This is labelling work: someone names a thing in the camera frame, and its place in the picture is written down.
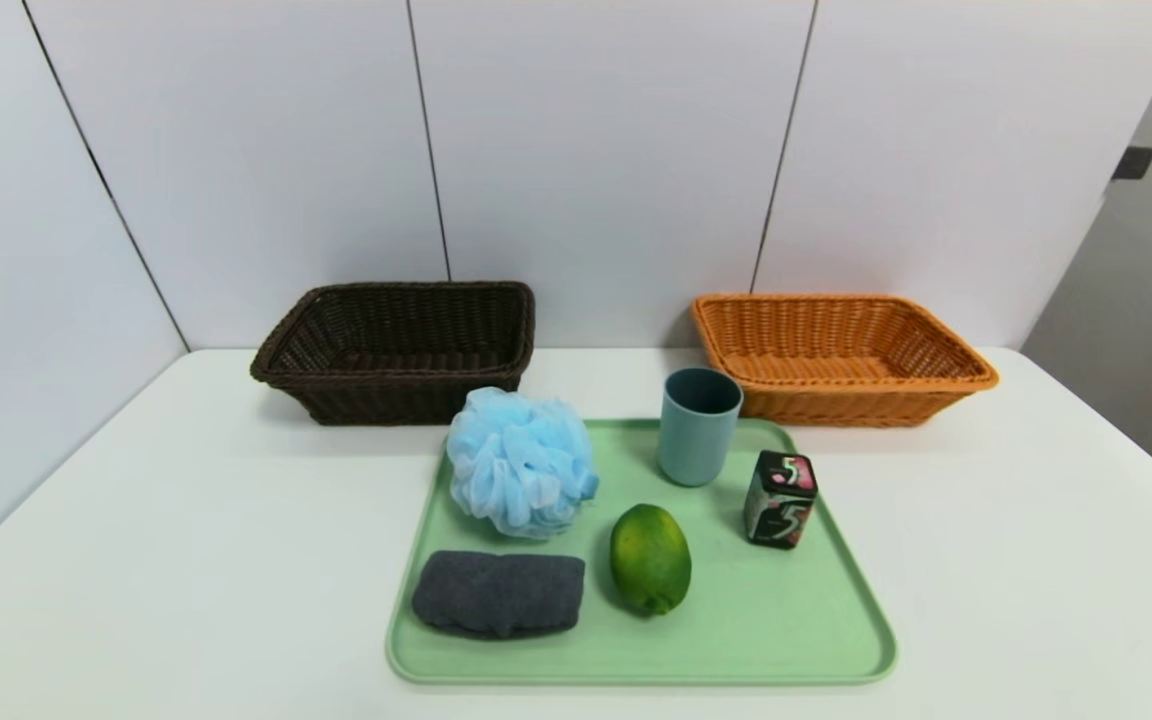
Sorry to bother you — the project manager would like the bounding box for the light blue bath loofah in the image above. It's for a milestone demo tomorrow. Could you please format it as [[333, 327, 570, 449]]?
[[446, 387, 600, 542]]

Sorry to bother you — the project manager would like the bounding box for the blue-grey plastic cup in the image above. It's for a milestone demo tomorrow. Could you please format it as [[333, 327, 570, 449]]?
[[657, 367, 745, 488]]

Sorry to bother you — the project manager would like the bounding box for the green lime fruit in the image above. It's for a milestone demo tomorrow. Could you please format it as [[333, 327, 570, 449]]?
[[609, 503, 693, 617]]

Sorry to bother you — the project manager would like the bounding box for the black gum box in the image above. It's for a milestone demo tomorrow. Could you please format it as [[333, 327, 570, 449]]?
[[744, 450, 819, 550]]

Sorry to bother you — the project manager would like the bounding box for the dark brown wicker basket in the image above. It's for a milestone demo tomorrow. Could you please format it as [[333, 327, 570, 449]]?
[[250, 281, 537, 427]]

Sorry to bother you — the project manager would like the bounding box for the orange wicker basket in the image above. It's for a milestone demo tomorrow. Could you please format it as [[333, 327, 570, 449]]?
[[691, 293, 1000, 429]]

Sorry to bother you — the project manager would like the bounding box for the dark grey folded towel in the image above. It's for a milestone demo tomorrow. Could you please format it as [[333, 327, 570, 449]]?
[[411, 550, 587, 641]]

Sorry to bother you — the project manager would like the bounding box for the light green plastic tray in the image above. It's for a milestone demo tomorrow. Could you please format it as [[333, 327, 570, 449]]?
[[385, 417, 899, 688]]

